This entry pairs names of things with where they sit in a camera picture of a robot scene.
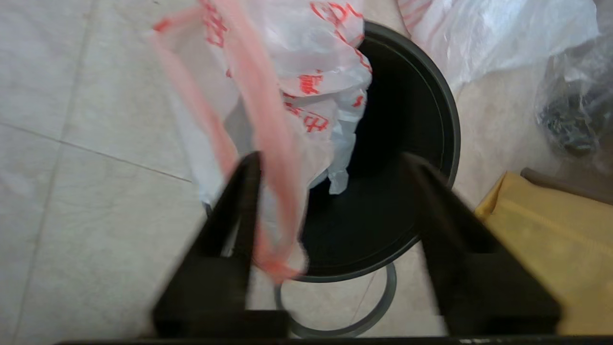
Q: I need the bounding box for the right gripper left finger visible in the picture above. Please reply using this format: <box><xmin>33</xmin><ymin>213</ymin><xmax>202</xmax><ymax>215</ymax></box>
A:
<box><xmin>152</xmin><ymin>151</ymin><xmax>290</xmax><ymax>337</ymax></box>

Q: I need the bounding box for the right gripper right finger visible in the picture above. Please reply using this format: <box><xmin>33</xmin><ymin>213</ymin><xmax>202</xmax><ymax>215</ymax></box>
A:
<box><xmin>404</xmin><ymin>152</ymin><xmax>562</xmax><ymax>336</ymax></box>

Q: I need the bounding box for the grey bin rim ring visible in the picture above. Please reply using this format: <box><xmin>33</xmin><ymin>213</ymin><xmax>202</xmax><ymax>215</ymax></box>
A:
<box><xmin>274</xmin><ymin>261</ymin><xmax>398</xmax><ymax>339</ymax></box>

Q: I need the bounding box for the white drawstring trash bag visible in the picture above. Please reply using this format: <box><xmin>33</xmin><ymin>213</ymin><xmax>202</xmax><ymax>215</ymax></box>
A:
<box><xmin>150</xmin><ymin>0</ymin><xmax>374</xmax><ymax>283</ymax></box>
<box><xmin>397</xmin><ymin>0</ymin><xmax>600</xmax><ymax>92</ymax></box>

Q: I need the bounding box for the yellow fabric tote bag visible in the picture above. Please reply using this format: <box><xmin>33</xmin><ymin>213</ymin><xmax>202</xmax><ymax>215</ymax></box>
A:
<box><xmin>473</xmin><ymin>171</ymin><xmax>613</xmax><ymax>336</ymax></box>

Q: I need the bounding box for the black round trash bin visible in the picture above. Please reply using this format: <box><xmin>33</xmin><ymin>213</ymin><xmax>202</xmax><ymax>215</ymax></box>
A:
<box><xmin>205</xmin><ymin>21</ymin><xmax>462</xmax><ymax>283</ymax></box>

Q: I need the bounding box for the clear crumpled plastic bag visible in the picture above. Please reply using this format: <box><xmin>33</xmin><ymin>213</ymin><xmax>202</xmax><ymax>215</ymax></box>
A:
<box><xmin>533</xmin><ymin>0</ymin><xmax>613</xmax><ymax>166</ymax></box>

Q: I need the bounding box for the dark brown curved furniture base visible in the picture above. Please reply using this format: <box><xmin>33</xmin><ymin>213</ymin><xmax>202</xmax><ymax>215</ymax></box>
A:
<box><xmin>520</xmin><ymin>167</ymin><xmax>613</xmax><ymax>207</ymax></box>

